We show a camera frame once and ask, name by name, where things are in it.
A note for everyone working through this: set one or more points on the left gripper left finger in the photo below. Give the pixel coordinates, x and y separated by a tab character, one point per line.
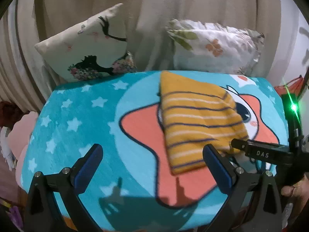
42	211

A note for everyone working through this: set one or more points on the white leaf print pillow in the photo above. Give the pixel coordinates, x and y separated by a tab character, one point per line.
211	47

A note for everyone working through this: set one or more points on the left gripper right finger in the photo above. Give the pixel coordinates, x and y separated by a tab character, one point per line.
253	201

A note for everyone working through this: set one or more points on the right hand in glove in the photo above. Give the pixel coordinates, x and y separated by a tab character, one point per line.
298	193

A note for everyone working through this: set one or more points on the white bird print cushion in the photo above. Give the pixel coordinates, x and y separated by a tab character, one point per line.
94	48

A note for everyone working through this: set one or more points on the beige curtain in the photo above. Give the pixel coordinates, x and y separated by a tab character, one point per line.
28	81

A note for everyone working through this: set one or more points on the pink plush toy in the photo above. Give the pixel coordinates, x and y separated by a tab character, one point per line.
19	139

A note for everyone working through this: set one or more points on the turquoise star cartoon blanket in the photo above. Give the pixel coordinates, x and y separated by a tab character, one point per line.
133	187

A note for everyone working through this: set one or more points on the orange striped knit sweater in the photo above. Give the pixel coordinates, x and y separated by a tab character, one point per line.
195	114

